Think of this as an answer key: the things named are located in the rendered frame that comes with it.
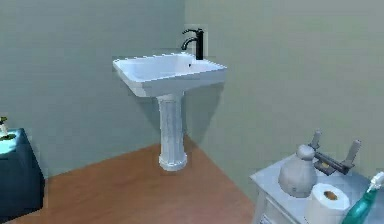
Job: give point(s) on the dark candlestick with grey candles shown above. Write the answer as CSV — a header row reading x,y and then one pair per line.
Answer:
x,y
330,163

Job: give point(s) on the black sink faucet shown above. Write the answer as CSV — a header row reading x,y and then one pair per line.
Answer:
x,y
198,45

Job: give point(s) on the pale grey side table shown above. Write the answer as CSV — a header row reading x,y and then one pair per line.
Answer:
x,y
276,200

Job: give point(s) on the grey round vase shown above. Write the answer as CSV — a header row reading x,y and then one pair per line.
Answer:
x,y
297,175

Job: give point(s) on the white toilet paper roll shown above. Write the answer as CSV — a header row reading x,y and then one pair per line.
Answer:
x,y
326,203

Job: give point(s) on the dark blue cabinet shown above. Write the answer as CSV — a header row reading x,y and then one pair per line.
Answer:
x,y
16,180

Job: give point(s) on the small potted plant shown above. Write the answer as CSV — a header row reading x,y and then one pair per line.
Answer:
x,y
3,130

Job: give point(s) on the teal spray bottle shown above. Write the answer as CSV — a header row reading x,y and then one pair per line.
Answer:
x,y
363,206

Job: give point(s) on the white pedestal sink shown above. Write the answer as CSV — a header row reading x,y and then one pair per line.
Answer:
x,y
166,75

